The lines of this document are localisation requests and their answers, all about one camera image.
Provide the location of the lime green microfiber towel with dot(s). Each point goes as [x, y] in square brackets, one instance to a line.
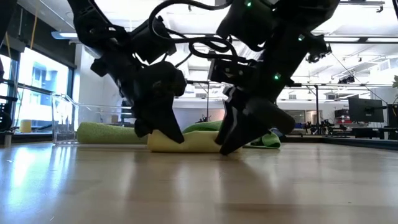
[105, 133]

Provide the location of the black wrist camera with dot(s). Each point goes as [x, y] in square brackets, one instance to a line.
[245, 25]
[152, 40]

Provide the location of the yellow bin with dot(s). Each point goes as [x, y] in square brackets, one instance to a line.
[25, 126]

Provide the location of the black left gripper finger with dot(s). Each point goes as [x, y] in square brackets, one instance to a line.
[168, 127]
[141, 128]

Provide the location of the ceiling light tube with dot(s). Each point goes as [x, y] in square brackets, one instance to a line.
[66, 35]

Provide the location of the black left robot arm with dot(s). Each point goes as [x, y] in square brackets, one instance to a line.
[93, 25]

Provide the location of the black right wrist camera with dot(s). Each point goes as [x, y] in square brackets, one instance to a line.
[245, 25]

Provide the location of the clear plastic basket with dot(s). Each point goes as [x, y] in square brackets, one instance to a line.
[63, 124]

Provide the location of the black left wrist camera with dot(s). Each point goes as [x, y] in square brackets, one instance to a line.
[152, 40]

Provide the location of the black metal table frame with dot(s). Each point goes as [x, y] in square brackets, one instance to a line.
[207, 102]
[317, 109]

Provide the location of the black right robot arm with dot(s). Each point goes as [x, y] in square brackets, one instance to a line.
[298, 18]

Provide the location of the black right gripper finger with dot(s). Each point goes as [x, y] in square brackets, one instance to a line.
[245, 133]
[231, 109]

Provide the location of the small black distant robot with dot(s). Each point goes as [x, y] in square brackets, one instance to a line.
[203, 119]

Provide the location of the black computer monitor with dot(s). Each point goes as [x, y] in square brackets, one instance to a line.
[393, 114]
[365, 110]

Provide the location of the black track spotlight cluster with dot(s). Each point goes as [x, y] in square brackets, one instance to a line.
[346, 80]
[320, 54]

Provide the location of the yellow microfiber towel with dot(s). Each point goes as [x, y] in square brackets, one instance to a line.
[199, 143]

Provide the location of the small black ceiling fixture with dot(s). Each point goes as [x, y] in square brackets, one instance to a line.
[379, 9]

